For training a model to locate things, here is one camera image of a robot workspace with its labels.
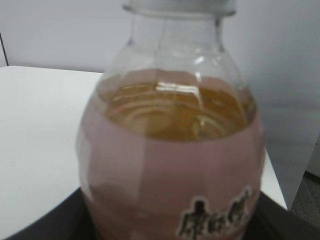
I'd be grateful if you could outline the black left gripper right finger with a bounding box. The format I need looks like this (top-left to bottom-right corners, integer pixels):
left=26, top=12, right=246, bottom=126
left=252, top=193, right=320, bottom=240

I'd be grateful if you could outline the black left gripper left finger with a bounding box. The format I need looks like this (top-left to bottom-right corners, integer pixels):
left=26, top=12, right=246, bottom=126
left=6, top=189, right=87, bottom=240

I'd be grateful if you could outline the pink oolong tea bottle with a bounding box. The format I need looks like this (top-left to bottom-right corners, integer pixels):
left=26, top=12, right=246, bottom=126
left=76, top=0, right=265, bottom=240

